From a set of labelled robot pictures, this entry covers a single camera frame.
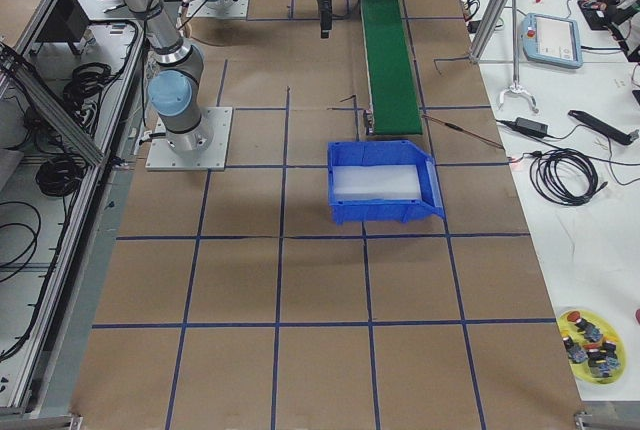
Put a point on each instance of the green conveyor belt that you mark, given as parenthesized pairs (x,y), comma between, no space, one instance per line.
(393,98)

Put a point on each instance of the white foam pad right bin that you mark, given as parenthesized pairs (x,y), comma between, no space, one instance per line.
(383,182)

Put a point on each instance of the grey claw stand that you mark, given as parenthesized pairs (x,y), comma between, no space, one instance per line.
(516,89)

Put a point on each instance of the blue plastic bin right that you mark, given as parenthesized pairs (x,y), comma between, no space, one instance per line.
(375,153)

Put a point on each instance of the teach pendant tablet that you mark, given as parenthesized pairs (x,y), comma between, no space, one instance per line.
(551,40)

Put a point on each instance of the black power adapter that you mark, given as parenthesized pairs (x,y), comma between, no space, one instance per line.
(530,127)

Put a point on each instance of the black flat bar tool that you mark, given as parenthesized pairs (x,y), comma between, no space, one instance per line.
(604,128)

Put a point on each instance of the yellow plate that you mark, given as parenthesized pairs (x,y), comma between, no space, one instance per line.
(594,349)

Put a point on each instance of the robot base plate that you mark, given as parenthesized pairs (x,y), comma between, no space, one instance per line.
(205,149)
(222,9)

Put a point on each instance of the aluminium frame post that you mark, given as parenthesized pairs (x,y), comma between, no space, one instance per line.
(486,28)

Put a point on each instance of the aluminium rack frame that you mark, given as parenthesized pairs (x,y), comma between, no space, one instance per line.
(64,85)

